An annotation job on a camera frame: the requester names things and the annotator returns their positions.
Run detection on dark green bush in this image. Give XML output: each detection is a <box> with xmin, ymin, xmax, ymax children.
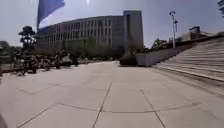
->
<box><xmin>119</xmin><ymin>49</ymin><xmax>138</xmax><ymax>67</ymax></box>

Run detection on pale concrete slab plaza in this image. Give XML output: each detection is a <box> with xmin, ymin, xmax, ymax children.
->
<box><xmin>0</xmin><ymin>60</ymin><xmax>224</xmax><ymax>128</ymax></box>

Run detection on row of green trees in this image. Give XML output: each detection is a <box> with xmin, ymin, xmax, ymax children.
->
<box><xmin>36</xmin><ymin>39</ymin><xmax>125</xmax><ymax>62</ymax></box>

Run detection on large grey curved building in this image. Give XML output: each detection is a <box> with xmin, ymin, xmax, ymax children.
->
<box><xmin>37</xmin><ymin>9</ymin><xmax>145</xmax><ymax>54</ymax></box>

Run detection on tall lamp pole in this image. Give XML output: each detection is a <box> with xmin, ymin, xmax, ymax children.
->
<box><xmin>168</xmin><ymin>10</ymin><xmax>179</xmax><ymax>50</ymax></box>

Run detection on tall blue glass tower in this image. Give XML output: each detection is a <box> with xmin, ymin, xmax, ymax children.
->
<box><xmin>36</xmin><ymin>0</ymin><xmax>66</xmax><ymax>29</ymax></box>

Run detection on wide grey stone stairs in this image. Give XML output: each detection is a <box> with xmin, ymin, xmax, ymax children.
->
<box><xmin>153</xmin><ymin>37</ymin><xmax>224</xmax><ymax>83</ymax></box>

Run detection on dark pine tree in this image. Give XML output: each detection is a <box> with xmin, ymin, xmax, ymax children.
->
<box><xmin>18</xmin><ymin>25</ymin><xmax>37</xmax><ymax>52</ymax></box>

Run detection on grey concrete retaining wall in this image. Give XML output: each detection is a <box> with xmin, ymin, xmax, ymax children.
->
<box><xmin>135</xmin><ymin>34</ymin><xmax>224</xmax><ymax>67</ymax></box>

